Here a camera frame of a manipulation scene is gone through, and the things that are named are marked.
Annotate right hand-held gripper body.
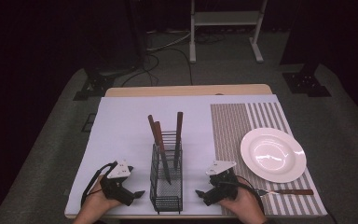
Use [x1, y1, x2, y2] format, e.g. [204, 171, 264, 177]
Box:
[203, 160, 240, 207]

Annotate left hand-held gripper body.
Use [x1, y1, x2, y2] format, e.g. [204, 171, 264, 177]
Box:
[100, 160, 137, 207]

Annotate person's left hand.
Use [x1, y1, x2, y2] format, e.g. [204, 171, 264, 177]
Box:
[79, 175, 123, 219]

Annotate person's right hand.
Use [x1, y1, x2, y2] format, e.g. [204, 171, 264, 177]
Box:
[217, 175, 266, 224]

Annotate striped placemat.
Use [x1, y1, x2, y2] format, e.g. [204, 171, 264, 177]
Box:
[210, 102, 329, 217]

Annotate white plate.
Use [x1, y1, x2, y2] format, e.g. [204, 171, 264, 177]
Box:
[240, 127, 308, 184]

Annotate white table sheet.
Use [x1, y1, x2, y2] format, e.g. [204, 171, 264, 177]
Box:
[64, 94, 282, 217]

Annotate dark floor plate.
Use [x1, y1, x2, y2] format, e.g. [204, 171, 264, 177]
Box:
[80, 113, 98, 133]

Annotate wooden table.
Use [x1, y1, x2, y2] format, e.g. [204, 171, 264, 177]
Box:
[104, 83, 273, 98]

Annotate black stand base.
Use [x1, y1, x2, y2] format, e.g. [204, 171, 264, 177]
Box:
[72, 70, 117, 102]
[282, 63, 333, 98]

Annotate white metal stand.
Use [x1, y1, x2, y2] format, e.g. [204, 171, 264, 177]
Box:
[188, 0, 269, 65]

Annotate black wire mesh cutlery holder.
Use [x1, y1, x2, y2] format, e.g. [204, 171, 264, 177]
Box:
[149, 130, 185, 216]

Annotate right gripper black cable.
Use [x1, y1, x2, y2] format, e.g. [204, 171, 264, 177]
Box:
[218, 175, 266, 214]

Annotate brown wooden utensil handles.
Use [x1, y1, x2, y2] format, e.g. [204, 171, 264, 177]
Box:
[153, 120, 172, 186]

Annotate brown-handled cutlery piece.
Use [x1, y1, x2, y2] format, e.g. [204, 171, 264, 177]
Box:
[147, 114, 161, 147]
[172, 111, 185, 171]

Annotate brown-handled fork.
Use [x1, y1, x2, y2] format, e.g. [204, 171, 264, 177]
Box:
[255, 188, 315, 197]

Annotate black floor cable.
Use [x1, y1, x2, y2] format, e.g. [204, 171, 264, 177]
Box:
[120, 46, 195, 88]

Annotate white floor cable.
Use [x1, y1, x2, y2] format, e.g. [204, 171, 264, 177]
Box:
[145, 28, 192, 52]

